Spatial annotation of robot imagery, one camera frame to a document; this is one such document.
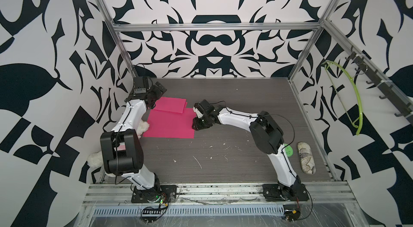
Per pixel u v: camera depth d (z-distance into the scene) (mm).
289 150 830
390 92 547
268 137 548
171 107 1036
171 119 1002
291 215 705
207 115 758
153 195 686
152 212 728
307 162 807
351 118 723
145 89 686
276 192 743
